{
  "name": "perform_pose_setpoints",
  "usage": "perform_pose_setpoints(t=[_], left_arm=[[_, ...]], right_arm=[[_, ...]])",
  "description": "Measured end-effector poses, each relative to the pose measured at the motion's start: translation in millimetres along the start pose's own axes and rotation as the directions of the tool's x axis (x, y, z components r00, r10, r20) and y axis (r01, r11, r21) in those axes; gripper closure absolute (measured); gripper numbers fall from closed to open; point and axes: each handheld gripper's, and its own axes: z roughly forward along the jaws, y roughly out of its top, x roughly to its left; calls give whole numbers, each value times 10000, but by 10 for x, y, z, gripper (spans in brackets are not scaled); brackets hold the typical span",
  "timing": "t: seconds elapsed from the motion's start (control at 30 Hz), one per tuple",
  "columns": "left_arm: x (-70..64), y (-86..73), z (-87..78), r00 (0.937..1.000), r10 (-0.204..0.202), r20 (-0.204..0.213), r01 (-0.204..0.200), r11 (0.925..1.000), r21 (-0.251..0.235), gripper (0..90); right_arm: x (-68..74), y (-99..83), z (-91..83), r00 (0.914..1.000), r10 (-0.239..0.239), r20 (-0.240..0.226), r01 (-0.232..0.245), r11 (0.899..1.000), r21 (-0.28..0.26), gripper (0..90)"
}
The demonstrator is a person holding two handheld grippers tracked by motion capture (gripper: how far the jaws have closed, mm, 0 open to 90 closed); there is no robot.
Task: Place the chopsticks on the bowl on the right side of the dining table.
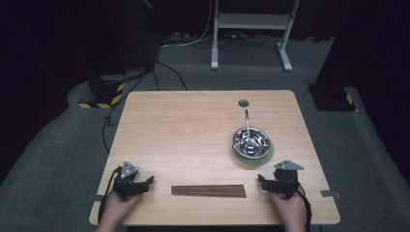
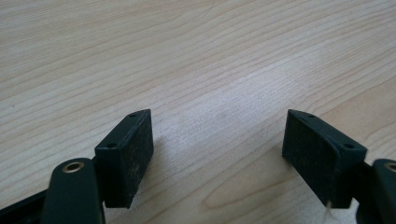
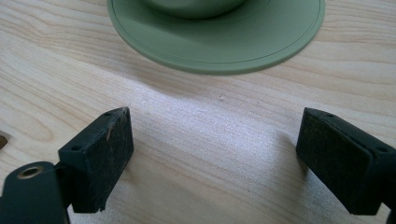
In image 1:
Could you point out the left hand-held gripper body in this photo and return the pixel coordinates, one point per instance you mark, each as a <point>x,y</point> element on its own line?
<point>127,170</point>

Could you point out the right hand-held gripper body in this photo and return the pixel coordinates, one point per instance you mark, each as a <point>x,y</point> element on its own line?
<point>286,180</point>

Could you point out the shiny steel bowl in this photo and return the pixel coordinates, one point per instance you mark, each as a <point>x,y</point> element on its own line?
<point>257,141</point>

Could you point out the row of brown chopsticks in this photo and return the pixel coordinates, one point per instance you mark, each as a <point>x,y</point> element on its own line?
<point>208,191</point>

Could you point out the person's right hand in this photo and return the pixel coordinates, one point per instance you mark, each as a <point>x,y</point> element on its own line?
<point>291,209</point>

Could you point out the person's left hand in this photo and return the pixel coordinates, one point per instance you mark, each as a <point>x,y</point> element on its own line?
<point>116,209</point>

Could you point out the grey tape piece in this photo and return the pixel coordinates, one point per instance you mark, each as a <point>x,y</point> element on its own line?
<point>330,194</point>
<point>96,197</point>

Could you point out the steel spoon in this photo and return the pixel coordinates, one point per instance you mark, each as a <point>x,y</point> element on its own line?
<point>247,121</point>

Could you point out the black yellow striped stand base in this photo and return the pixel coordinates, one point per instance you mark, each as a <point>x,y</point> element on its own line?
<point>103,96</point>
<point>332,98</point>

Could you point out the grey round table grommet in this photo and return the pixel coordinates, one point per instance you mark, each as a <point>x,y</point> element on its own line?
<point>243,103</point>

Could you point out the power strip with plugs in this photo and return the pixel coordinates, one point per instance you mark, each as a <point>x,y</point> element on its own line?
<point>177,37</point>

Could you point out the white metal stand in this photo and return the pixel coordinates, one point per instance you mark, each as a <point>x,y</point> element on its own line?
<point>253,21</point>

